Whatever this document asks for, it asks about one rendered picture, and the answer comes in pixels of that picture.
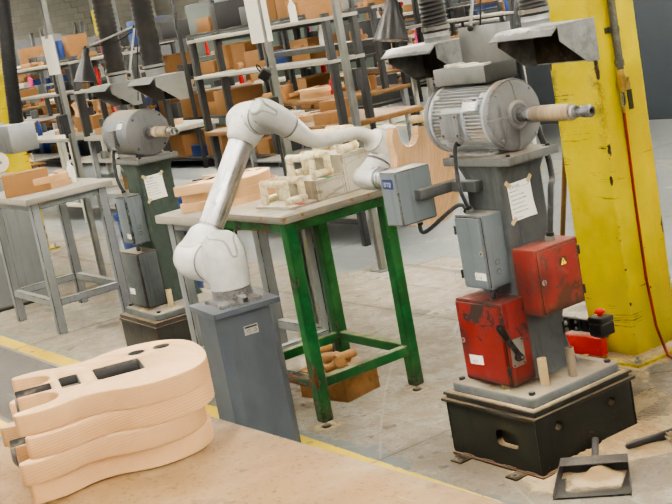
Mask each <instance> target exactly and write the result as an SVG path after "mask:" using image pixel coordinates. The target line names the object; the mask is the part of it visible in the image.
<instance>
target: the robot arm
mask: <svg viewBox="0 0 672 504"><path fill-rule="evenodd" d="M226 125H227V137H228V140H229V141H228V143H227V146H226V149H225V152H224V155H223V157H222V160H221V163H220V166H219V168H218V171H217V174H216V177H215V180H214V182H213V185H212V188H211V191H210V193H209V196H208V199H207V202H206V205H205V207H204V210H203V213H202V216H201V218H200V221H199V224H196V225H194V226H192V227H191V228H190V229H189V231H188V233H187V234H186V236H185V237H184V239H183V240H182V242H180V243H179V244H178V246H177V247H176V249H175V251H174V255H173V262H174V265H175V267H176V269H177V270H178V271H179V272H180V273H181V274H182V275H184V276H185V277H187V278H189V279H192V280H196V281H206V282H207V283H209V284H210V288H211V292H212V298H210V299H207V300H205V301H204V303H205V305H210V306H213V307H216V308H218V309H219V310H224V309H227V308H230V307H233V306H237V305H240V304H245V303H248V302H250V301H254V300H258V299H262V298H263V295H262V294H260V293H255V292H254V291H253V290H252V287H251V283H250V277H249V269H248V264H247V259H246V255H245V251H244V248H243V245H242V243H241V241H240V240H239V238H238V237H237V236H236V234H235V233H233V232H231V231H229V230H223V229H224V226H225V223H226V221H227V218H228V215H229V212H230V209H231V207H232V204H233V201H234V198H235V195H236V192H237V190H238V187H239V184H240V181H241V178H242V176H243V173H244V170H245V167H246V164H247V162H248V159H249V156H250V153H251V150H252V148H254V147H256V146H257V144H258V143H259V141H260V140H261V138H262V137H263V136H264V134H277V135H279V136H281V137H283V138H285V139H288V140H291V141H294V142H297V143H299V144H302V145H304V146H307V147H311V148H324V147H329V146H333V145H337V144H340V143H344V142H348V141H352V140H361V141H363V142H364V148H365V149H366V150H367V153H368V156H367V158H366V160H365V162H364V163H363V164H362V165H361V166H360V167H359V168H357V169H356V170H355V172H354V173H353V182H354V184H355V185H357V186H359V187H360V188H362V189H365V190H379V189H382V188H381V182H380V176H379V173H380V172H383V171H385V170H390V168H389V165H390V163H391V160H390V154H389V151H388V149H387V146H386V141H385V134H386V129H387V128H388V127H395V126H394V125H392V124H388V123H387V124H383V125H381V126H380V127H379V128H378V129H373V130H370V129H368V128H365V127H350V128H344V129H339V130H334V131H329V132H324V133H316V132H313V131H312V130H310V129H309V128H308V127H307V126H306V125H305V124H304V123H303V122H302V121H301V120H300V119H299V118H298V117H296V116H295V115H294V114H293V113H292V112H290V111H289V110H288V109H286V108H285V107H283V106H282V105H280V104H278V103H276V102H274V101H272V100H270V99H266V98H258V99H256V100H254V101H246V102H242V103H239V104H237V105H235V106H234V107H232V108H231V109H230V110H229V112H228V114H227V116H226ZM395 128H396V127H395Z"/></svg>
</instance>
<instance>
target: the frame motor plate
mask: <svg viewBox="0 0 672 504"><path fill-rule="evenodd" d="M557 152H559V148H558V144H550V143H545V144H529V145H528V146H527V147H525V148H524V149H522V150H519V151H510V152H506V153H503V154H499V155H496V156H458V158H457V160H458V167H510V166H514V165H517V164H520V163H524V162H527V161H530V160H534V159H537V158H541V157H544V156H547V155H551V154H554V153H557ZM443 165H444V166H454V162H453V155H450V157H447V158H444V159H443Z"/></svg>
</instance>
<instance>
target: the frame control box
mask: <svg viewBox="0 0 672 504"><path fill-rule="evenodd" d="M379 176H380V182H381V188H382V193H383V199H384V204H385V210H386V216H387V221H388V225H389V226H399V227H405V226H408V225H411V224H415V223H417V225H418V230H419V232H420V233H421V234H427V233H429V232H430V231H431V230H432V229H434V228H435V227H436V226H437V225H438V224H439V223H440V222H442V221H443V220H444V219H445V218H446V217H447V216H448V215H449V214H450V213H452V212H453V211H454V210H455V209H457V208H459V207H462V208H463V209H464V211H463V212H464V213H465V214H467V212H466V209H465V207H466V206H465V205H464V203H457V204H455V205H454V206H452V207H451V208H450V209H448V210H447V211H446V212H445V213H444V214H443V215H442V216H441V217H440V218H439V219H437V220H436V221H435V222H434V223H433V224H432V225H431V226H430V227H428V228H427V229H425V230H423V228H422V225H423V221H424V220H427V219H431V218H434V217H436V216H437V212H436V206H435V200H434V197H433V198H430V199H426V200H423V201H416V200H415V195H414V190H417V189H421V188H424V187H427V186H431V185H432V182H431V177H430V171H429V165H428V163H411V164H408V165H404V166H401V167H397V168H394V169H390V170H386V171H383V172H380V173H379Z"/></svg>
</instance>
